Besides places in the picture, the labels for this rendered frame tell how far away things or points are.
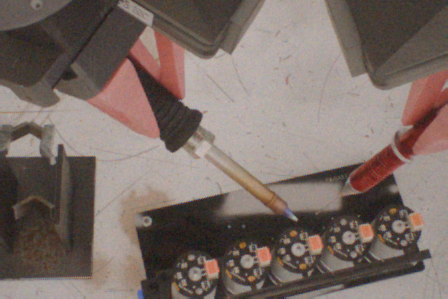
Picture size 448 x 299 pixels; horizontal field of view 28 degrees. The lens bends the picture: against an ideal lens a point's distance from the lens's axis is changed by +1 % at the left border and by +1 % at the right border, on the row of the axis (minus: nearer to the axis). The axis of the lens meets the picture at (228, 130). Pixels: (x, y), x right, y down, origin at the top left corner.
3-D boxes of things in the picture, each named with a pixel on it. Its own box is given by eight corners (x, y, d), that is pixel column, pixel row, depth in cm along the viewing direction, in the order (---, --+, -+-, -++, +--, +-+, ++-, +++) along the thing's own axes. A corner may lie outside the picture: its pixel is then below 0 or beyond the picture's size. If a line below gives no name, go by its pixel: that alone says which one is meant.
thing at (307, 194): (158, 337, 51) (158, 334, 50) (133, 218, 54) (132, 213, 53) (421, 273, 53) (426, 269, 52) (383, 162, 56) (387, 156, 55)
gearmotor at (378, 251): (352, 233, 53) (370, 209, 48) (391, 224, 53) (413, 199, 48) (364, 273, 52) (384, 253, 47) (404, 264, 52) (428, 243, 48)
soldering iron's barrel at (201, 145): (283, 199, 46) (189, 124, 44) (298, 197, 45) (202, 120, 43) (269, 222, 45) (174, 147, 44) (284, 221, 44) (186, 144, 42)
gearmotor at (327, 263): (306, 244, 52) (320, 220, 48) (346, 234, 53) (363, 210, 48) (318, 284, 52) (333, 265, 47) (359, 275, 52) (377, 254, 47)
